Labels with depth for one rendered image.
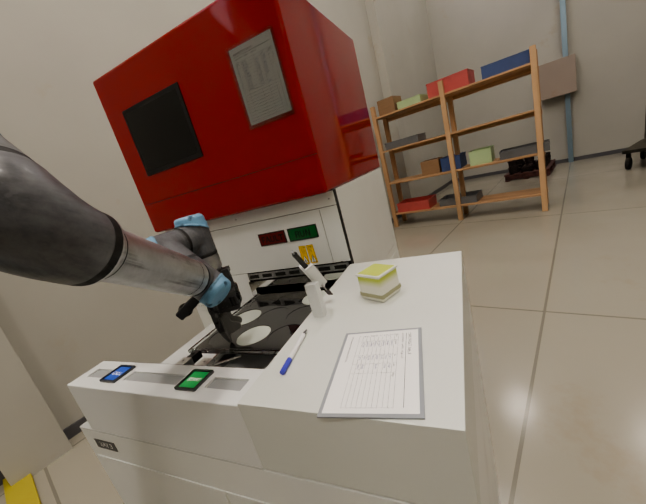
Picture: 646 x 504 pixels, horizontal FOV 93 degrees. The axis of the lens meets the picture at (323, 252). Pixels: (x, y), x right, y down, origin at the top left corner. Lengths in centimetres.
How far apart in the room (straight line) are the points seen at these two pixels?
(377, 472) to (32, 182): 54
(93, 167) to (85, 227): 252
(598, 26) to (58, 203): 896
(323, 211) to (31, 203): 79
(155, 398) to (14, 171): 49
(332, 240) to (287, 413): 65
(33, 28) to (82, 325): 205
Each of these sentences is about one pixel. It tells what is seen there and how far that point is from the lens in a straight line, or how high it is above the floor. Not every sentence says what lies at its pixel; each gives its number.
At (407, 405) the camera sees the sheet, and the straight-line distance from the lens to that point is 47.
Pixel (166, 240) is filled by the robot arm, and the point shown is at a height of 123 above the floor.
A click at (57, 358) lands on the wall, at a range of 288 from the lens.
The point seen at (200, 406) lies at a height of 95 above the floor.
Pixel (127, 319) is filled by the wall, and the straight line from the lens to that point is 293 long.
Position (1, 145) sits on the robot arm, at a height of 140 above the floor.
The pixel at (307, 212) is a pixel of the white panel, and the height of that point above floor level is 117.
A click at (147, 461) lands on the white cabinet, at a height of 75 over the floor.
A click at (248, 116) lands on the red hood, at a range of 106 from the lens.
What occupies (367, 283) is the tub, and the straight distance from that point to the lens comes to 74.
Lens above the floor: 129
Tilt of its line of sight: 15 degrees down
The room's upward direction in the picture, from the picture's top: 16 degrees counter-clockwise
